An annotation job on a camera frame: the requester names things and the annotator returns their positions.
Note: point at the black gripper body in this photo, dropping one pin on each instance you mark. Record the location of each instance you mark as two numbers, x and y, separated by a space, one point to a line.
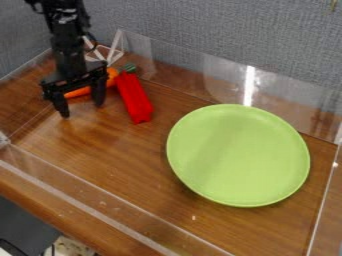
57 83

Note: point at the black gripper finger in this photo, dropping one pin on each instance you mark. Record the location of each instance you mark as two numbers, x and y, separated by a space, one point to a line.
97 92
60 104

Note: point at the orange toy carrot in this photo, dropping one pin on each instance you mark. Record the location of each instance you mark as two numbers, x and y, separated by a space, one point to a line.
113 72

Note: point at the red cloth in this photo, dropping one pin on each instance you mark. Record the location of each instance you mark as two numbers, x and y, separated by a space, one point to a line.
133 96

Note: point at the green round plate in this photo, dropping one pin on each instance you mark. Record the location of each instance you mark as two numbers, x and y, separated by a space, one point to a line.
238 155

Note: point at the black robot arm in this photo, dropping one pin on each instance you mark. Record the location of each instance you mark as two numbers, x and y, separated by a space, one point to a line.
68 24

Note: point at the clear acrylic enclosure wall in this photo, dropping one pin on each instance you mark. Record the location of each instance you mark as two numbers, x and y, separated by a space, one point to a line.
89 172

